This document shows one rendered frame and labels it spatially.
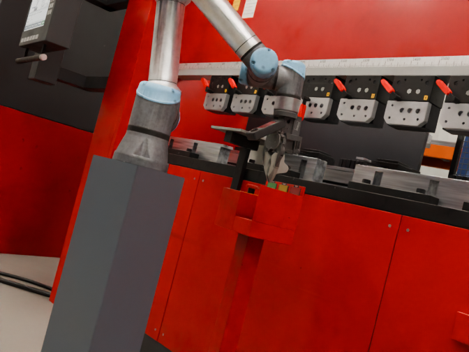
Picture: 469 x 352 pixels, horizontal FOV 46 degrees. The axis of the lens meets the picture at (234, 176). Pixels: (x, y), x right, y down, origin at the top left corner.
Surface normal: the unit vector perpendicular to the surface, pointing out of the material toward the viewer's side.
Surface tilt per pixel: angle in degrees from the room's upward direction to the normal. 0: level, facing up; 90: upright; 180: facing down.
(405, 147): 90
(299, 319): 90
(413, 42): 90
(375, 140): 90
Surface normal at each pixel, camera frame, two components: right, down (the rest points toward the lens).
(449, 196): -0.73, -0.21
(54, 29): 0.58, 0.12
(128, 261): 0.77, 0.18
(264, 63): 0.05, -0.02
